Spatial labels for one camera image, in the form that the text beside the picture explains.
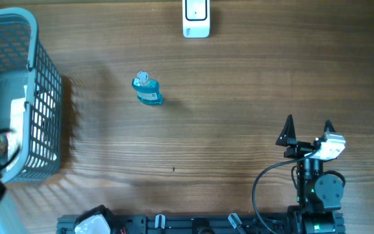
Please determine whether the blue mouthwash bottle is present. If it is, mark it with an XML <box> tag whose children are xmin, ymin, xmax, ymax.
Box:
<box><xmin>132</xmin><ymin>71</ymin><xmax>163</xmax><ymax>105</ymax></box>

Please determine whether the white box in basket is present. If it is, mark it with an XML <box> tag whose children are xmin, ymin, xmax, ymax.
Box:
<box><xmin>3</xmin><ymin>85</ymin><xmax>27</xmax><ymax>171</ymax></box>

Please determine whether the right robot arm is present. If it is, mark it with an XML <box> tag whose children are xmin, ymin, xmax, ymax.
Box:
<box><xmin>276</xmin><ymin>114</ymin><xmax>346</xmax><ymax>234</ymax></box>

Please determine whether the grey plastic mesh basket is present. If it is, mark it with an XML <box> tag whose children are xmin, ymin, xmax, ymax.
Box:
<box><xmin>0</xmin><ymin>7</ymin><xmax>63</xmax><ymax>183</ymax></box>

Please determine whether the green lid jar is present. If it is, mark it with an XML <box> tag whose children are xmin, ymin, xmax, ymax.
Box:
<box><xmin>0</xmin><ymin>133</ymin><xmax>9</xmax><ymax>158</ymax></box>

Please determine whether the white barcode scanner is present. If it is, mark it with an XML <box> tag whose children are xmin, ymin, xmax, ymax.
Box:
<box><xmin>182</xmin><ymin>0</ymin><xmax>210</xmax><ymax>38</ymax></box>

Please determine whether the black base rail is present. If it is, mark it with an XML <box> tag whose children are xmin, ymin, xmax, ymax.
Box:
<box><xmin>56</xmin><ymin>213</ymin><xmax>346</xmax><ymax>234</ymax></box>

